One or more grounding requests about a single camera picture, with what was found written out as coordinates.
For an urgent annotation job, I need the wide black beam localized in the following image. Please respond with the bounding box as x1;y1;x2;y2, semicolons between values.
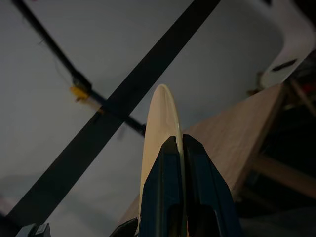
0;0;222;224

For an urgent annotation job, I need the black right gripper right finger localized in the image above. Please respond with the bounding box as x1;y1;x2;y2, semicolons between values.
182;133;244;237

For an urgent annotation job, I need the white plastic fixture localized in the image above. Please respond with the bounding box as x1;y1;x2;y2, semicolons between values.
256;0;316;89

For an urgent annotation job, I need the wooden table frame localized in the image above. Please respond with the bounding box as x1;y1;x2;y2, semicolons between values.
237;79;316;205

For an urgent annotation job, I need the cream round plate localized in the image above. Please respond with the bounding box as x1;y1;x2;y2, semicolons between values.
139;83;188;237

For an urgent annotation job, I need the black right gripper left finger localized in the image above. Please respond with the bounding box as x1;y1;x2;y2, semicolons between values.
139;135;185;237

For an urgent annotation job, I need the thin black rail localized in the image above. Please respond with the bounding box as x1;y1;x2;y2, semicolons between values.
11;0;147;137

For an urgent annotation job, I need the light wooden table board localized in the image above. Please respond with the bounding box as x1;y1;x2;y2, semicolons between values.
117;83;285;226

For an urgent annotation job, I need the blue grey box part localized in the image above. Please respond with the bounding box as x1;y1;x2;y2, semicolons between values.
16;223;52;237

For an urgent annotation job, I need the yellow clip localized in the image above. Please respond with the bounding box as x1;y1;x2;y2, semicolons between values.
69;85;89;102

